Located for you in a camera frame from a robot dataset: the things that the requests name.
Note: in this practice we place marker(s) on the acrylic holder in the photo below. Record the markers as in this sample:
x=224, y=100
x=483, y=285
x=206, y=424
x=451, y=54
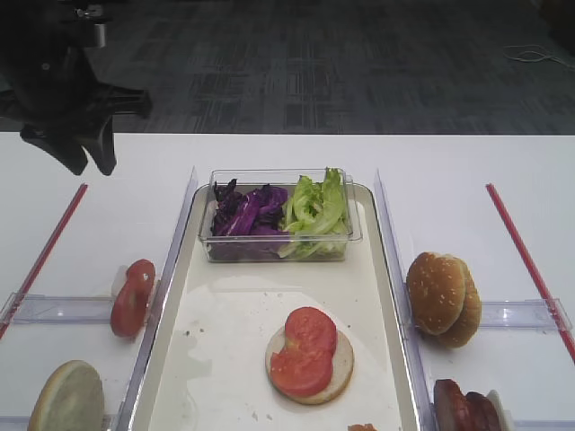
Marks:
x=46, y=309
x=538, y=425
x=537, y=314

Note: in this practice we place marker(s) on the right red tape strip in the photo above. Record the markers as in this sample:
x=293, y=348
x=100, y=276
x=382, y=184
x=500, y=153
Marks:
x=530, y=265

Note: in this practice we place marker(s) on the bottom bun on tray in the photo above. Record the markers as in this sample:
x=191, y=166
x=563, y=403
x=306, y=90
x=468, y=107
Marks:
x=343, y=362

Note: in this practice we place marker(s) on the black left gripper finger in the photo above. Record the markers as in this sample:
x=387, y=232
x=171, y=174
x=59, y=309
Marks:
x=66, y=151

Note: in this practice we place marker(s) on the long acrylic divider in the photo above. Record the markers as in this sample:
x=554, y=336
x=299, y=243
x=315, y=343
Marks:
x=125, y=417
x=422, y=402

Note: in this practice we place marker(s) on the lower right acrylic holder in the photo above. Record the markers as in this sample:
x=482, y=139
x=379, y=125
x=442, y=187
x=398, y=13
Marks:
x=538, y=425

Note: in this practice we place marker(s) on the upper left acrylic holder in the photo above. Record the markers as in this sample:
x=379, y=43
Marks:
x=46, y=309

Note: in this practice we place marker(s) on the rear meat patty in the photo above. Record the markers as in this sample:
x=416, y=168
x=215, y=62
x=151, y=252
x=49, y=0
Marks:
x=483, y=413

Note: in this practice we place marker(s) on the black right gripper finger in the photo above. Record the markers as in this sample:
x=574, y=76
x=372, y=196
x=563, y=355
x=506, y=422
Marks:
x=98, y=141

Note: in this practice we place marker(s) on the upright bun half left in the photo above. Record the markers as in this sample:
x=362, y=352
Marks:
x=71, y=399

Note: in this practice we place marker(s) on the left long acrylic divider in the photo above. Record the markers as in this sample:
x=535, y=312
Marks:
x=125, y=417

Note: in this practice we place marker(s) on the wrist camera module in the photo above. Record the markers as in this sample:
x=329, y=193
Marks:
x=85, y=22

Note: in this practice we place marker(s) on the right long acrylic divider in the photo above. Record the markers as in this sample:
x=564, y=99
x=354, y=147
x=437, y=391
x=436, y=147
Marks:
x=422, y=402

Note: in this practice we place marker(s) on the front sesame bun top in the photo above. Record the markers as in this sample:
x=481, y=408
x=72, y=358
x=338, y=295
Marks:
x=436, y=289

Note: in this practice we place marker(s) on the green lettuce leaves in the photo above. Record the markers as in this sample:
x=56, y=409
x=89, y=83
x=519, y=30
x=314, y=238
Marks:
x=316, y=209

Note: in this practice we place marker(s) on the white metal tray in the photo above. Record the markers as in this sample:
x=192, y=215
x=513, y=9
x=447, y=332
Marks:
x=207, y=371

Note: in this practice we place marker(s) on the purple cabbage leaves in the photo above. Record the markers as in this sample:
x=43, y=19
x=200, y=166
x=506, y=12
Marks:
x=258, y=212

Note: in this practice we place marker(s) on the left red tape strip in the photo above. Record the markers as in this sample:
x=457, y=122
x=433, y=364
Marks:
x=45, y=256

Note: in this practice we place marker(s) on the clear plastic salad container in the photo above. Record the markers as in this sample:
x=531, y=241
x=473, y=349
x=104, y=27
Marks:
x=255, y=248

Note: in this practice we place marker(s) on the upper right acrylic holder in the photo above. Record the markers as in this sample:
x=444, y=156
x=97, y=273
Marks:
x=537, y=314

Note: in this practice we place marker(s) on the rear sesame bun top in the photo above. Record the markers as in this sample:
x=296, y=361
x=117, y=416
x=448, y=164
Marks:
x=460, y=333

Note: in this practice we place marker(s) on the red tape strip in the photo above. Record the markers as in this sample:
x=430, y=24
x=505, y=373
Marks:
x=530, y=265
x=45, y=256

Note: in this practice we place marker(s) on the sesame bun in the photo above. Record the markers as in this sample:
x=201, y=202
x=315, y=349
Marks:
x=436, y=289
x=460, y=333

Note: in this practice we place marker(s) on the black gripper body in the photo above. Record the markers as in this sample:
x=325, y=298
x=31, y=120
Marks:
x=51, y=85

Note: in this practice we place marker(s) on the tomato slice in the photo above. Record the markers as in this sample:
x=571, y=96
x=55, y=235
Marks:
x=128, y=313
x=303, y=367

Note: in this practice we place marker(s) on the sauce crumb on tray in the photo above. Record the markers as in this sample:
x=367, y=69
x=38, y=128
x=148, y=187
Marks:
x=361, y=427

